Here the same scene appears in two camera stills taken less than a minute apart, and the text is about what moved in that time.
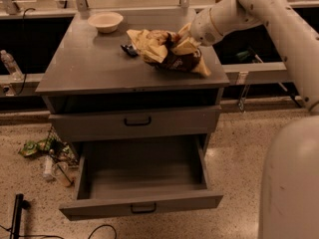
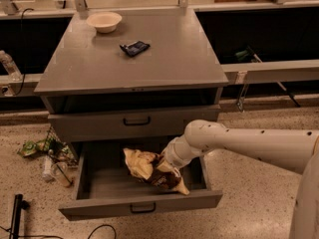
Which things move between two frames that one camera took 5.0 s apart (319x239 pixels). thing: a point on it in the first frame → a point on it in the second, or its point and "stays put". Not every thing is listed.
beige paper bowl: [105, 22] stays put
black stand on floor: [20, 203] stays put
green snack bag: [46, 146] stays put
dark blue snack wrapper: [130, 50] stays put
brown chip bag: [158, 47] → [144, 165]
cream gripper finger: [188, 45] → [166, 167]
